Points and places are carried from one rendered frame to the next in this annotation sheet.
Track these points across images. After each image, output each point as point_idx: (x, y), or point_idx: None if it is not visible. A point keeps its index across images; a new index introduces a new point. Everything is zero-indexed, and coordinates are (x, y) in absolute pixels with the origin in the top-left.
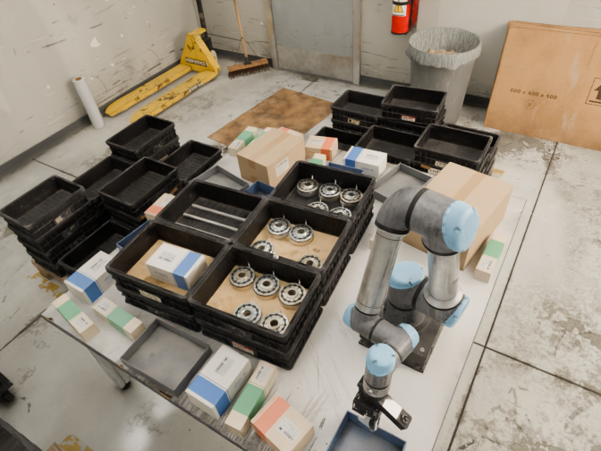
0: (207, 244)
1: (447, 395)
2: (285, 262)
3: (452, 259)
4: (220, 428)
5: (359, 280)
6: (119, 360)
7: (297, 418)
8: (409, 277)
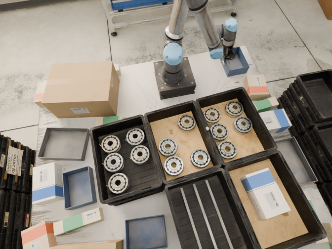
0: None
1: (187, 56)
2: (205, 121)
3: None
4: None
5: None
6: (314, 187)
7: (250, 81)
8: (177, 47)
